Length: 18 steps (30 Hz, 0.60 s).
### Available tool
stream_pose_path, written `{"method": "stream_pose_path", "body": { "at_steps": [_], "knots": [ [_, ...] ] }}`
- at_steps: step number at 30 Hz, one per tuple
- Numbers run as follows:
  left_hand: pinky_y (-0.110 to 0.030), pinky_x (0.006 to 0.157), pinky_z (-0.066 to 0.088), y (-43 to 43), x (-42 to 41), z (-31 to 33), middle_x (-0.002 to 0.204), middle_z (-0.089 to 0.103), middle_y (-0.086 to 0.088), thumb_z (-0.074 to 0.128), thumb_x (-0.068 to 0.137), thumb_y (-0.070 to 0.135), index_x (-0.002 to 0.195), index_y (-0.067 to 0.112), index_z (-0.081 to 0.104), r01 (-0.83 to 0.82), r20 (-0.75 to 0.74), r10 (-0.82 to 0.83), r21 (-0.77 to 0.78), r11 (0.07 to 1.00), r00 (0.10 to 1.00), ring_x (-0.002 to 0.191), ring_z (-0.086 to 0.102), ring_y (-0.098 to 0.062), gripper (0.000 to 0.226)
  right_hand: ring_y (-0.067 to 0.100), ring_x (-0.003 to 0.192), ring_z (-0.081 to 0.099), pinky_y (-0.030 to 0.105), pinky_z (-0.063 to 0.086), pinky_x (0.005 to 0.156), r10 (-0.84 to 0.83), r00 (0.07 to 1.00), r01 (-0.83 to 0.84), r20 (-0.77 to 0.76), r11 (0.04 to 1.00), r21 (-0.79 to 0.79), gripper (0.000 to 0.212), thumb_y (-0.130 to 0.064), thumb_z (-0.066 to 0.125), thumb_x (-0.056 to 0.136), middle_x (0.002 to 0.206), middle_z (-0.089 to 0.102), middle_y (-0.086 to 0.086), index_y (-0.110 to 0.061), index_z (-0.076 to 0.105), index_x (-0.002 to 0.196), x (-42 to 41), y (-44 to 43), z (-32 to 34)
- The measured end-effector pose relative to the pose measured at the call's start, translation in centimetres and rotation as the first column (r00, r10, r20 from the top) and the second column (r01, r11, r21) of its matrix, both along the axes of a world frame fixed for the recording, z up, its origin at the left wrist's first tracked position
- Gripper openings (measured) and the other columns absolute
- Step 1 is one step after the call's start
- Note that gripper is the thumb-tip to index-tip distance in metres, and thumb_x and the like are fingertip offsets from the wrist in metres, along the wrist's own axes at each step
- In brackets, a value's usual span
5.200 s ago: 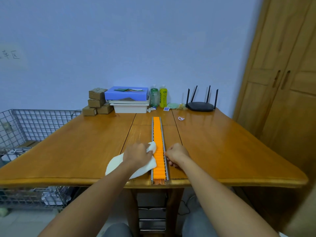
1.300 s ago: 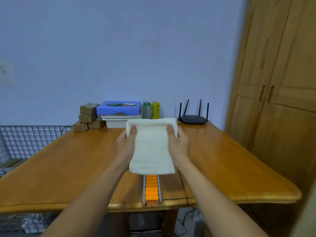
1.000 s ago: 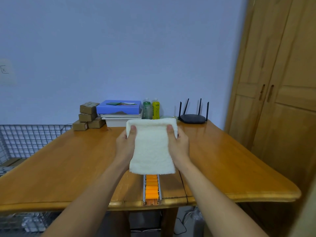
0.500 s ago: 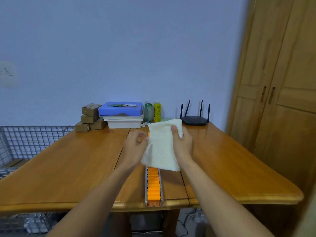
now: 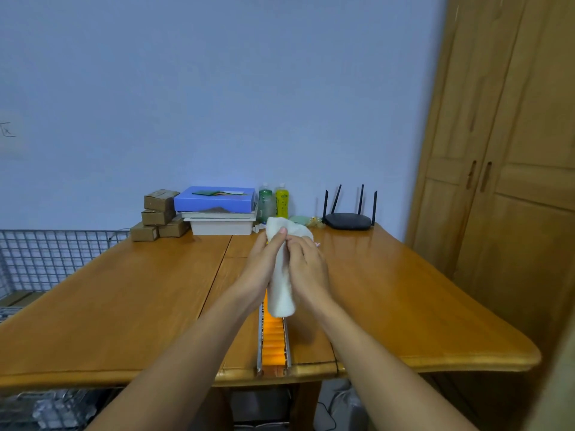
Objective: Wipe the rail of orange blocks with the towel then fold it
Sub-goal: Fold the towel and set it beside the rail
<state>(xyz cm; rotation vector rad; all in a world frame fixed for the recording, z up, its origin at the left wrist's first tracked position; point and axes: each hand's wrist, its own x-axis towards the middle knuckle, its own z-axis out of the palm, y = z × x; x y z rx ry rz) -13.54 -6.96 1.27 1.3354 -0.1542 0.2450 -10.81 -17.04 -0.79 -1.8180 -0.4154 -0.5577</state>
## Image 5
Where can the person's right hand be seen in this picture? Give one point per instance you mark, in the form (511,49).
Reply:
(310,273)

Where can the person's left hand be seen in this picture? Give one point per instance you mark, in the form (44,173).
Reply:
(258,273)

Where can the person's right thumb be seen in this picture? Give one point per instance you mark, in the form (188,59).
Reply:
(296,240)

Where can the person's left thumb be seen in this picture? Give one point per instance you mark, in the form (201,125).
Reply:
(276,240)

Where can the white cloth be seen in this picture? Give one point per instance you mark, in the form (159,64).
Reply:
(282,287)

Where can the person's right forearm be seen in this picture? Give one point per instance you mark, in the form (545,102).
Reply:
(382,368)

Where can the person's left forearm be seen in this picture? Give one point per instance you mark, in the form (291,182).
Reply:
(179,363)

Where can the pale green small object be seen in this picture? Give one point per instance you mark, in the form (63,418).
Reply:
(299,220)

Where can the yellowish crumpled wrapper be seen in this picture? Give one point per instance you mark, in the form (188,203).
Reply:
(316,223)

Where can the green drink bottle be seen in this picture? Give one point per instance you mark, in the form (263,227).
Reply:
(266,206)

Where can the yellow drink bottle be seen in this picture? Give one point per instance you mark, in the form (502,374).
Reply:
(282,204)

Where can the black router with antennas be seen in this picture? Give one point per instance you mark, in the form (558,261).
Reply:
(348,220)

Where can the white rectangular box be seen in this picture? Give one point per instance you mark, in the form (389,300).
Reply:
(220,226)

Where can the white book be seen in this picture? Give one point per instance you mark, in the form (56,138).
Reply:
(219,215)

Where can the blue flat box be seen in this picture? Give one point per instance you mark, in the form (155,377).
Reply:
(214,202)

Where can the green paper sheet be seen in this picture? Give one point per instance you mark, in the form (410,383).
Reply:
(215,192)

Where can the orange ribbed strip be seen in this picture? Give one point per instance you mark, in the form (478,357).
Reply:
(274,341)

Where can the small brown cardboard box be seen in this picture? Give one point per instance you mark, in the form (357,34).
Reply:
(143,232)
(161,200)
(158,217)
(174,227)

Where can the wooden table leg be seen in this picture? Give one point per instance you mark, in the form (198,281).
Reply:
(304,406)

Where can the wooden wardrobe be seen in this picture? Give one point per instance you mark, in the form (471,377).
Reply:
(507,130)

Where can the metal table slide rail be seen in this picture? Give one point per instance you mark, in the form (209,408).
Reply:
(287,345)
(259,341)

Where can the wall socket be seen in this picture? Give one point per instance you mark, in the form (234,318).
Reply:
(6,130)

